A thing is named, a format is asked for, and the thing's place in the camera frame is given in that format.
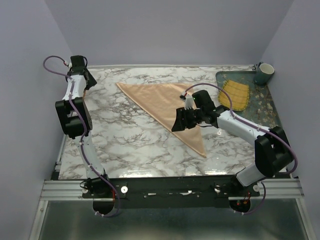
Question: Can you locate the yellow woven coaster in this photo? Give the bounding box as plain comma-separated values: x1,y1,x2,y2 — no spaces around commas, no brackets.
222,79,250,112

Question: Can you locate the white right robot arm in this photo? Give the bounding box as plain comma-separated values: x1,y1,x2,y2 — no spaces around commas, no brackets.
171,90,294,196

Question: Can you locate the aluminium frame rail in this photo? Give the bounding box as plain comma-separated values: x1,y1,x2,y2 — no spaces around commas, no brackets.
40,178,305,201

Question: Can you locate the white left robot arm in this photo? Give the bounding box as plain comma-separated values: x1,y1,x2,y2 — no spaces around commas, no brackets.
55,55,111,198

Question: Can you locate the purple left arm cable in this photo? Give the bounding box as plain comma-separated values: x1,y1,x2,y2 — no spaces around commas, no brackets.
42,55,123,218

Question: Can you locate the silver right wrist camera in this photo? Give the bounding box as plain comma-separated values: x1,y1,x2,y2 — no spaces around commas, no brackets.
184,94,194,110

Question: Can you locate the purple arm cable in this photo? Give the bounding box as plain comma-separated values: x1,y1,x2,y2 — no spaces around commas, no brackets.
180,83,300,216
42,55,123,218

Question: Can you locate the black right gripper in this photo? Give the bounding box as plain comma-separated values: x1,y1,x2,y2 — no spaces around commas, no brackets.
171,106,205,132

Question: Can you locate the floral teal tray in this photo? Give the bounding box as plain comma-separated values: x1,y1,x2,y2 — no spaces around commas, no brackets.
216,71,282,128

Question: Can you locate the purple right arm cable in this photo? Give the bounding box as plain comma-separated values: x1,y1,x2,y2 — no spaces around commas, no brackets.
180,83,300,216

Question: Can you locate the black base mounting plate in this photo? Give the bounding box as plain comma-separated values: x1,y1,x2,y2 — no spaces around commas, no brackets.
81,175,260,209

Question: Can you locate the teal mug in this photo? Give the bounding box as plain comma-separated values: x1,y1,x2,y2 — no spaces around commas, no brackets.
253,62,275,86

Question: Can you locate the peach cloth napkin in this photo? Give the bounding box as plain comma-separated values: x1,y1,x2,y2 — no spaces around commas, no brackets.
116,82,207,158

